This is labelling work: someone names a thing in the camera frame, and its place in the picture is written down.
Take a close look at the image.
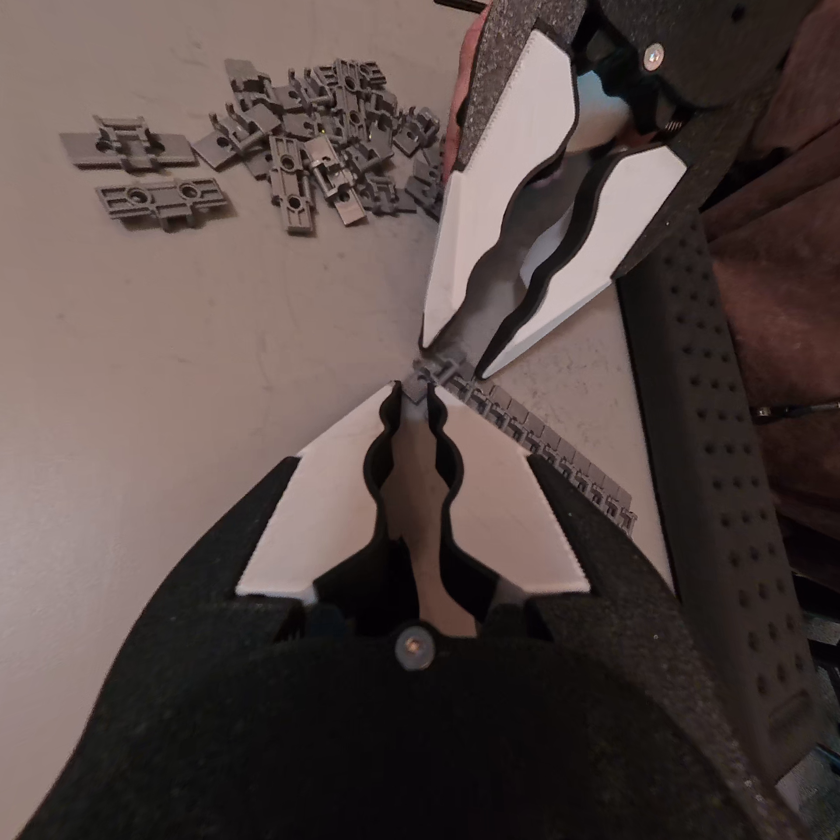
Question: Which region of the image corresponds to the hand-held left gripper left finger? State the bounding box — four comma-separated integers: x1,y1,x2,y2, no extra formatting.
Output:
235,382,403,601

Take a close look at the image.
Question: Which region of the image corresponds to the pile of grey track links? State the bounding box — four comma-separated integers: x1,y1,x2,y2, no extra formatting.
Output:
59,58,448,237

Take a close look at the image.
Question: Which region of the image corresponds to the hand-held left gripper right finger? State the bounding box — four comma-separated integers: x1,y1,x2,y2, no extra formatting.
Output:
427,384,592,601

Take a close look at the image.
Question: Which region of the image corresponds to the assembled grey track chain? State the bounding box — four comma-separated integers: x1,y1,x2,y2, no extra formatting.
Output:
410,354,639,540

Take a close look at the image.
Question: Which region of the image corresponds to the grey desk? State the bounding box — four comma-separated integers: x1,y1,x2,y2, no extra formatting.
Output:
0,0,677,840

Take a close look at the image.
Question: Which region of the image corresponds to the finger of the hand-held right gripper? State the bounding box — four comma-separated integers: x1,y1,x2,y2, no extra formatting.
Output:
476,144,689,380
419,29,580,350

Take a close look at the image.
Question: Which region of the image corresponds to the black cord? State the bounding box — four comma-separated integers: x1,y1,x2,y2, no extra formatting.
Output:
750,400,840,422

